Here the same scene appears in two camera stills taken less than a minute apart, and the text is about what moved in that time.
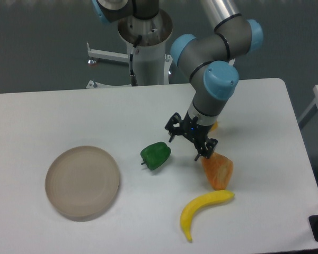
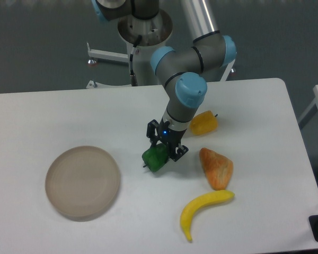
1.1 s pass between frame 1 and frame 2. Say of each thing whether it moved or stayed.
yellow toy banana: stayed
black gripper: moved
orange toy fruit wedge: stayed
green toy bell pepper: stayed
